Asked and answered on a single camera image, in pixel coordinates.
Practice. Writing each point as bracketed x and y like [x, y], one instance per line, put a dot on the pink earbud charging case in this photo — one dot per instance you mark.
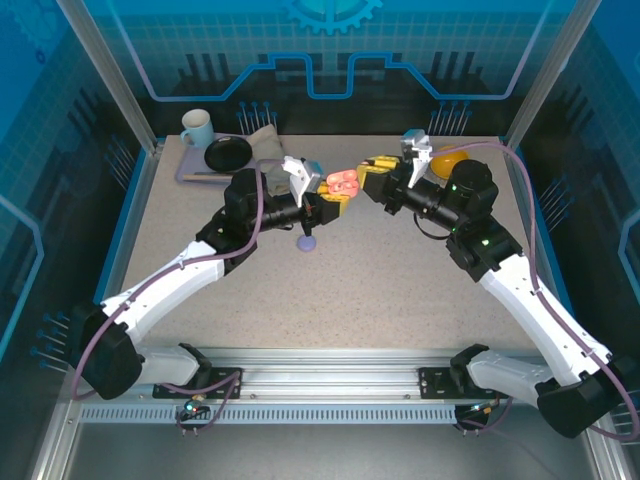
[342, 182]

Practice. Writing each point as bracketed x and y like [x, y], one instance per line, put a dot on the purple earbud charging case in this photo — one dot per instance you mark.
[313, 245]

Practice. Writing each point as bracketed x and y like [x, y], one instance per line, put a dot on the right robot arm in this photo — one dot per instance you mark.
[525, 295]

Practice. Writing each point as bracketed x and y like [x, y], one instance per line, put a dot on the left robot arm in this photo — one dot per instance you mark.
[165, 280]

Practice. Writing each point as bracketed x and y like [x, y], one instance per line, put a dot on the orange bowl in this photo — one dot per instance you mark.
[450, 162]

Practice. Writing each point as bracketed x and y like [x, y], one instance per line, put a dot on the black plate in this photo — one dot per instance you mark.
[227, 154]

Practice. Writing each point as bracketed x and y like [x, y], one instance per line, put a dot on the lavender tray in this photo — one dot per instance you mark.
[192, 167]

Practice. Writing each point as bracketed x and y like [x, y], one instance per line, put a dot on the beige folded cloth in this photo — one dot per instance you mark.
[267, 145]

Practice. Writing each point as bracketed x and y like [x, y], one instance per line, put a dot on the light blue mug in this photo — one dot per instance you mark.
[200, 135]

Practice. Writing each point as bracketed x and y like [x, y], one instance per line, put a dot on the power connector with LED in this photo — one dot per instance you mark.
[482, 410]
[192, 409]

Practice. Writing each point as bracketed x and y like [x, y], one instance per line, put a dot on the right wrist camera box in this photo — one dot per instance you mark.
[415, 145]

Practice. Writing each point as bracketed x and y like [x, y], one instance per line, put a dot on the aluminium frame post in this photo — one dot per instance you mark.
[112, 75]
[549, 75]

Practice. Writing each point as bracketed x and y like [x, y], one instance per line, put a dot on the aluminium mounting rail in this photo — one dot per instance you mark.
[325, 375]

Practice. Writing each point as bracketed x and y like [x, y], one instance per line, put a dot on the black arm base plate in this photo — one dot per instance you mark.
[225, 385]
[435, 382]

